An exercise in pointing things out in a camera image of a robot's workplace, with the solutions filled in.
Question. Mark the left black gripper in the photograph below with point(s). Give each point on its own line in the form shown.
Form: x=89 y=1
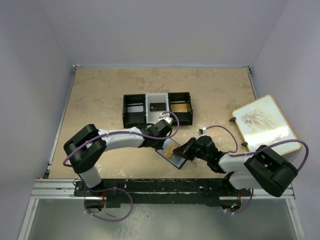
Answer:
x=162 y=126

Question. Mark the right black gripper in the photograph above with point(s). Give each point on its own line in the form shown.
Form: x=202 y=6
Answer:
x=192 y=146

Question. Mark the black leather card holder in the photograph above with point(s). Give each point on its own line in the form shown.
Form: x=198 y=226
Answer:
x=175 y=159

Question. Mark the gold VIP card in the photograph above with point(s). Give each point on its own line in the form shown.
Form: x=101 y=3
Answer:
x=168 y=149

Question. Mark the black and white organizer tray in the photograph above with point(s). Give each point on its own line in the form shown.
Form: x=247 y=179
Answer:
x=147 y=117

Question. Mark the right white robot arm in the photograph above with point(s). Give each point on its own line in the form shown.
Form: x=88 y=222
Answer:
x=264 y=169

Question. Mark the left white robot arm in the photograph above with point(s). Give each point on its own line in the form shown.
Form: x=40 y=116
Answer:
x=85 y=148

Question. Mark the black credit card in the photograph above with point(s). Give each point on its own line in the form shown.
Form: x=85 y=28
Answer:
x=157 y=106

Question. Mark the gold credit card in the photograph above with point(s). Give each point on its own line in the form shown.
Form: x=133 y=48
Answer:
x=180 y=108

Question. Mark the silver credit card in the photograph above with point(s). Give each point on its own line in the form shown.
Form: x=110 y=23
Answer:
x=135 y=109

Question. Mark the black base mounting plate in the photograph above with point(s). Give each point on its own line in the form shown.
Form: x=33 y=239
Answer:
x=204 y=191

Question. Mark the white board with wood rim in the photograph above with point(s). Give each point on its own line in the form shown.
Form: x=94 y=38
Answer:
x=261 y=122

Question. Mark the aluminium frame rail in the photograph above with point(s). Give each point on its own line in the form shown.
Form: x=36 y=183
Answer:
x=157 y=209

